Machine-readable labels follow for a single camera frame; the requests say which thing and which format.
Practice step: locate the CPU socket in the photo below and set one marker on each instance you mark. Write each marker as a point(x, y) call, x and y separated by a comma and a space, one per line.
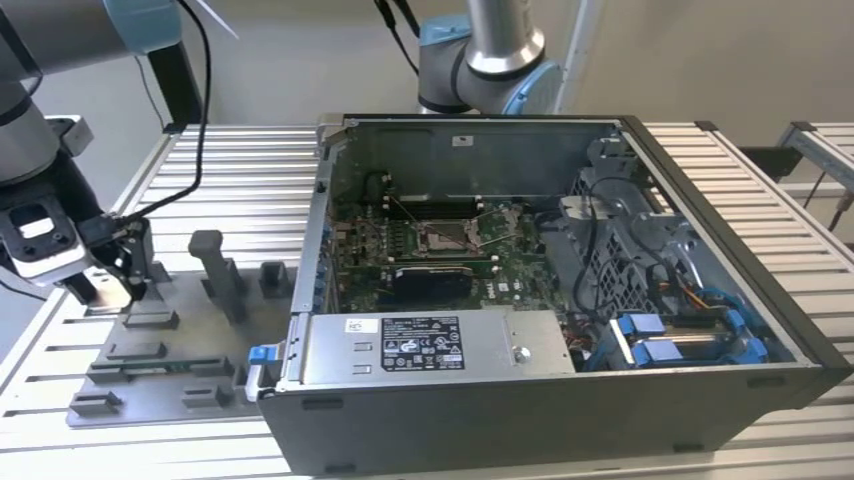
point(443, 239)

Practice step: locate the small grey wrist box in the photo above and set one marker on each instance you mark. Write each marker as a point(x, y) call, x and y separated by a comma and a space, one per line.
point(74, 131)

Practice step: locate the black frame post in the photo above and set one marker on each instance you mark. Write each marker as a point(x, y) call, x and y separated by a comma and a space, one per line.
point(175, 85)

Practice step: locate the hard disk in blue carrier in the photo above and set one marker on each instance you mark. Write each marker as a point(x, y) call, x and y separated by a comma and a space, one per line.
point(260, 354)

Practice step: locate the black graphics card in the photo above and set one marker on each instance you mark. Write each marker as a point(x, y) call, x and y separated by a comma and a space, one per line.
point(430, 286)

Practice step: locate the white sticker on case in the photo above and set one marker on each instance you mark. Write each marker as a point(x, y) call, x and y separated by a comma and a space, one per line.
point(462, 140)

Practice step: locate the aluminium slat side table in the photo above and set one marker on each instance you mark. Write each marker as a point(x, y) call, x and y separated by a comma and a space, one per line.
point(828, 145)

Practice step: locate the grey drive cage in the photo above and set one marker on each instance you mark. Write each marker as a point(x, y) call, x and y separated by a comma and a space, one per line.
point(601, 260)

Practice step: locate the silver power supply unit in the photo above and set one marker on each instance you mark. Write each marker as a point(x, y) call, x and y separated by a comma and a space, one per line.
point(334, 345)

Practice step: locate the black open PC case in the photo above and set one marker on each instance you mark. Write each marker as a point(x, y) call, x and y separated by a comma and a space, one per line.
point(467, 425)

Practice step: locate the grey parts rack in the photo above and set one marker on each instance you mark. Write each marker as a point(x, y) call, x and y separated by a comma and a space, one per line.
point(194, 330)

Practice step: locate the blue disk carrier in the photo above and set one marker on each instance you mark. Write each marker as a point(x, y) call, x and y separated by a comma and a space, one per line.
point(657, 352)
point(646, 324)

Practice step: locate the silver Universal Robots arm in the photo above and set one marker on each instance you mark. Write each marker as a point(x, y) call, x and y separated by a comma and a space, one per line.
point(494, 40)

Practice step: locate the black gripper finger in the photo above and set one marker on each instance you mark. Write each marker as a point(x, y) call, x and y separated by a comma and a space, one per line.
point(140, 260)
point(79, 290)

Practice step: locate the black RAM slot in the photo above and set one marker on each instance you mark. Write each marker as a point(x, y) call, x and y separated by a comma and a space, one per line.
point(441, 204)

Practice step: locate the black bracket between tables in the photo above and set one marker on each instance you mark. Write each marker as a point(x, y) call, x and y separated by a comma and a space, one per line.
point(770, 161)

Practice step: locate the green motherboard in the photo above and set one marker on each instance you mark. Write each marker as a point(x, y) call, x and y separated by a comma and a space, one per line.
point(521, 270)

